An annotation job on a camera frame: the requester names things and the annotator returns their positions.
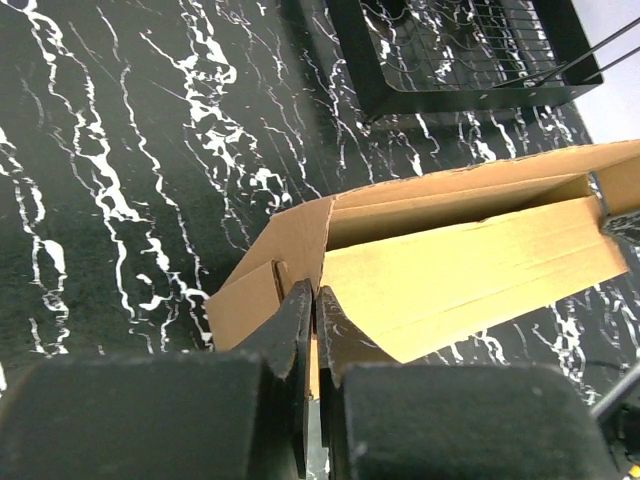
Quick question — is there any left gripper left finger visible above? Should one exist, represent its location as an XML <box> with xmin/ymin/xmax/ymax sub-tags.
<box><xmin>1</xmin><ymin>280</ymin><xmax>313</xmax><ymax>479</ymax></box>

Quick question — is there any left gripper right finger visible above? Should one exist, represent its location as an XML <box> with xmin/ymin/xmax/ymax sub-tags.
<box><xmin>315</xmin><ymin>287</ymin><xmax>618</xmax><ymax>479</ymax></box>

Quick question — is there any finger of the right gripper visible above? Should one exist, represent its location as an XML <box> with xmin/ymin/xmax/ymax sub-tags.
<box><xmin>600</xmin><ymin>209</ymin><xmax>640</xmax><ymax>247</ymax></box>

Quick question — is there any brown cardboard box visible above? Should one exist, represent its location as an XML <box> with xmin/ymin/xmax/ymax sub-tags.
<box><xmin>205</xmin><ymin>139</ymin><xmax>640</xmax><ymax>401</ymax></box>

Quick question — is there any black wire dish rack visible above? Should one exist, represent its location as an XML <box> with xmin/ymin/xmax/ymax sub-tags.
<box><xmin>327</xmin><ymin>1</ymin><xmax>639</xmax><ymax>124</ymax></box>

